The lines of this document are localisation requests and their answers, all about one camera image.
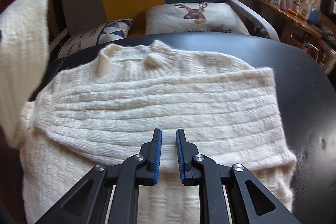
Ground white knitted sweater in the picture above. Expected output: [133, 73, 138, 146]
[1, 0, 296, 223]

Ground blue triangle pattern pillow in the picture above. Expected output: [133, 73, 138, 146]
[58, 18, 134, 58]

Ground wooden side table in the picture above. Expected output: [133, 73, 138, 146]
[252, 0, 335, 75]

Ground white deer print pillow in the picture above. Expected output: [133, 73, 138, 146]
[145, 2, 249, 35]

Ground blue bag on table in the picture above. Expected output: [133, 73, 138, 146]
[307, 5, 321, 25]

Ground clear jar with oranges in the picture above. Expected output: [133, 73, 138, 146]
[287, 0, 299, 16]

